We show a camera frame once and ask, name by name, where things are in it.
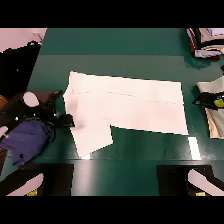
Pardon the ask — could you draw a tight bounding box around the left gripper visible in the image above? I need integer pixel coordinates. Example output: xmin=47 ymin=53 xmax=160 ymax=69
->
xmin=55 ymin=113 xmax=76 ymax=129

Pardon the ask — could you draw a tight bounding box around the beige garment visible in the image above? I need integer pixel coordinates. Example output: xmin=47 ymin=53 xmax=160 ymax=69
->
xmin=195 ymin=75 xmax=224 ymax=140

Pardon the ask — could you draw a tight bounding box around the purple garment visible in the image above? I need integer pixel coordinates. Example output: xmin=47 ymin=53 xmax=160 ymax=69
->
xmin=0 ymin=119 xmax=56 ymax=168

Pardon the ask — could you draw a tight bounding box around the black garment with yellow print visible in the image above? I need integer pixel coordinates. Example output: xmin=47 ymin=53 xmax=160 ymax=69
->
xmin=192 ymin=91 xmax=224 ymax=111

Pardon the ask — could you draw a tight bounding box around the heap of clothes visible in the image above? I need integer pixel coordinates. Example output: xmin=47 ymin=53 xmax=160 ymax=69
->
xmin=185 ymin=27 xmax=224 ymax=62

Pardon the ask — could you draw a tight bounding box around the white shirt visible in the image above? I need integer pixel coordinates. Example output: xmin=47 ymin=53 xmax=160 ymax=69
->
xmin=62 ymin=70 xmax=190 ymax=160

